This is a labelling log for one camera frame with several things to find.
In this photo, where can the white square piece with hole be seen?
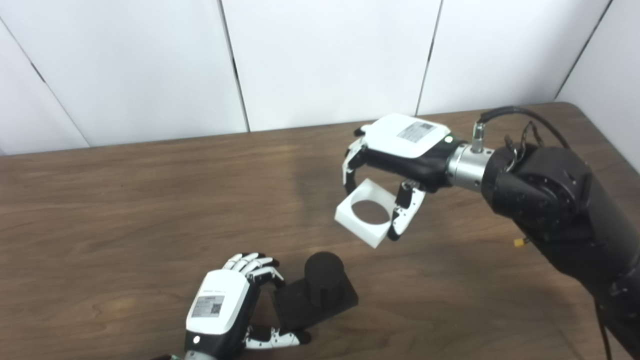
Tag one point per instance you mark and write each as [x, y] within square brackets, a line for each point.
[365, 232]

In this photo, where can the black and white right hand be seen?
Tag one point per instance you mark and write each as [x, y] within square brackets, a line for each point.
[400, 137]

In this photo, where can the black peg with square base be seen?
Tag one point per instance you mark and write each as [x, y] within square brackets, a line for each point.
[325, 275]

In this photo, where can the small yellow connector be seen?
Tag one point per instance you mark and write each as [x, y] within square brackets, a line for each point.
[521, 242]

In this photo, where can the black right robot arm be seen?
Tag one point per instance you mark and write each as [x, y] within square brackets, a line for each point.
[550, 200]

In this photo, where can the black and white left hand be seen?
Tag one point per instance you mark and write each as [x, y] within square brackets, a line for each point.
[220, 305]

